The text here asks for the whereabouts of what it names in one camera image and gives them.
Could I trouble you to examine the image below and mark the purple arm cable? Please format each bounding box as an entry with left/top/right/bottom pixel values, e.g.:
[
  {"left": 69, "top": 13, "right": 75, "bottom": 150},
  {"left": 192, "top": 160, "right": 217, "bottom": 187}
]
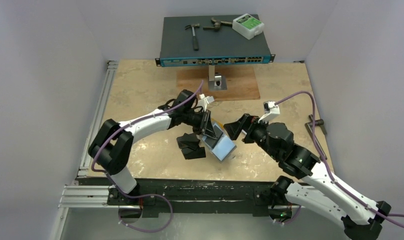
[
  {"left": 274, "top": 91, "right": 404, "bottom": 232},
  {"left": 90, "top": 79, "right": 206, "bottom": 173}
]

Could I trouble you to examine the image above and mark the blue network switch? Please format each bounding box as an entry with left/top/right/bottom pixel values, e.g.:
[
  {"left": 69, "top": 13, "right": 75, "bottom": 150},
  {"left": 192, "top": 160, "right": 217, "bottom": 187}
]
[{"left": 155, "top": 15, "right": 276, "bottom": 67}]

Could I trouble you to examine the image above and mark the white green plastic box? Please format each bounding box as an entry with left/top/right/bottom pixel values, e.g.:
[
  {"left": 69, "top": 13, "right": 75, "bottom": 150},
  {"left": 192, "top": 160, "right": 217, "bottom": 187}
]
[{"left": 232, "top": 13, "right": 265, "bottom": 40}]

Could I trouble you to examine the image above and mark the black credit card stack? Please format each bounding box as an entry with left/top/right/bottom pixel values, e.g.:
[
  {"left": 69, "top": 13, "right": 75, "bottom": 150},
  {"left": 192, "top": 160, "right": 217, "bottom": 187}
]
[{"left": 176, "top": 133, "right": 206, "bottom": 160}]

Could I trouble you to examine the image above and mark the grey metal stand base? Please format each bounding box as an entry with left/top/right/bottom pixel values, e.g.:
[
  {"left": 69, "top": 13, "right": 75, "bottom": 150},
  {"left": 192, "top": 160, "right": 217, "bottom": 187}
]
[{"left": 208, "top": 65, "right": 228, "bottom": 91}]

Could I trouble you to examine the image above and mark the metal crank handle tool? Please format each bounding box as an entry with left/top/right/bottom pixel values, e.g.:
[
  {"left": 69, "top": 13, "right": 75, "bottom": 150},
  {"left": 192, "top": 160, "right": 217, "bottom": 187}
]
[{"left": 304, "top": 114, "right": 327, "bottom": 147}]

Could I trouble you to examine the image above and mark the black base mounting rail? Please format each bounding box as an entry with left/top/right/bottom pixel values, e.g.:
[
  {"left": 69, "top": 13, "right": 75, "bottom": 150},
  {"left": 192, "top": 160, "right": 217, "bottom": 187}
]
[{"left": 75, "top": 177, "right": 304, "bottom": 220}]

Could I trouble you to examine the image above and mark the brown wooden board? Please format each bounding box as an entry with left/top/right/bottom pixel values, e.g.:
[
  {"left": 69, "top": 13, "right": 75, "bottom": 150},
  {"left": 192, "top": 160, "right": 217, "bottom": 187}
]
[{"left": 176, "top": 65, "right": 261, "bottom": 102}]

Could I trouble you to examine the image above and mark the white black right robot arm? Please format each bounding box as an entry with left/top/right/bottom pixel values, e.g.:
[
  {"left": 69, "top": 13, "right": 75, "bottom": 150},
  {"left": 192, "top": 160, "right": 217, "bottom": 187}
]
[{"left": 224, "top": 113, "right": 391, "bottom": 240}]

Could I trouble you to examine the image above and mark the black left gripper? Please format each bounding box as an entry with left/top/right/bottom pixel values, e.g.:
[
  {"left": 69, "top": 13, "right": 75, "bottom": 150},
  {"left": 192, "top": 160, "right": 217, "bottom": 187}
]
[{"left": 182, "top": 109, "right": 217, "bottom": 140}]

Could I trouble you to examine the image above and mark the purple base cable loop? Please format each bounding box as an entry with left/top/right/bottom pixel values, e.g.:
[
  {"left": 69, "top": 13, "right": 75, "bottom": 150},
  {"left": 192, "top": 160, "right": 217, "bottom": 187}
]
[{"left": 117, "top": 193, "right": 174, "bottom": 233}]

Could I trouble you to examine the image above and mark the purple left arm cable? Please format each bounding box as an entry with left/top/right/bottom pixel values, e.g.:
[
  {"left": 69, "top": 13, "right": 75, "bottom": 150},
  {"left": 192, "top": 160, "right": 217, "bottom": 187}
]
[{"left": 90, "top": 79, "right": 206, "bottom": 173}]

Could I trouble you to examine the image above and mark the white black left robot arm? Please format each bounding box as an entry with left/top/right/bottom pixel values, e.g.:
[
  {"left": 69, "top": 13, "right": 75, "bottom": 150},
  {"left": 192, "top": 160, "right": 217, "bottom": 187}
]
[{"left": 87, "top": 89, "right": 220, "bottom": 205}]

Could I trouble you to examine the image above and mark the grey card holder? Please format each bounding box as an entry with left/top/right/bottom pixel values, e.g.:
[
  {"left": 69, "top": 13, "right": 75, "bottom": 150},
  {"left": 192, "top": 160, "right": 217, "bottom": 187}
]
[{"left": 200, "top": 122, "right": 237, "bottom": 162}]

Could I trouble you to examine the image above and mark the dark metal clamp tool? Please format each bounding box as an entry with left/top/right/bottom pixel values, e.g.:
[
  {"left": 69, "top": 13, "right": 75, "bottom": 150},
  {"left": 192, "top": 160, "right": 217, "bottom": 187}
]
[{"left": 202, "top": 17, "right": 233, "bottom": 32}]

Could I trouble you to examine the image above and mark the aluminium frame rail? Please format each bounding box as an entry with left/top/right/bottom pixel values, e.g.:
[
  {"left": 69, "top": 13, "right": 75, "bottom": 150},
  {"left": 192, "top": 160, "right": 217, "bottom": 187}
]
[{"left": 49, "top": 60, "right": 119, "bottom": 240}]

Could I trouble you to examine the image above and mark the small hammer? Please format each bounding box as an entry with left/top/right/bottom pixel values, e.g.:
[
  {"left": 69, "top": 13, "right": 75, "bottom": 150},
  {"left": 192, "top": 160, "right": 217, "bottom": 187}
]
[{"left": 184, "top": 23, "right": 200, "bottom": 51}]

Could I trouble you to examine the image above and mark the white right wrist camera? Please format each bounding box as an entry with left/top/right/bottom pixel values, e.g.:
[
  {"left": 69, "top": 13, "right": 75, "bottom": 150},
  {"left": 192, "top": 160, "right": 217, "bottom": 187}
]
[{"left": 258, "top": 101, "right": 280, "bottom": 124}]

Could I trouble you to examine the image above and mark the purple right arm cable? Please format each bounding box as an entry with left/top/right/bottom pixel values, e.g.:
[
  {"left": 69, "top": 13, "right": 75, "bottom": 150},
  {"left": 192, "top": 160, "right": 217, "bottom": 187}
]
[{"left": 274, "top": 91, "right": 404, "bottom": 232}]

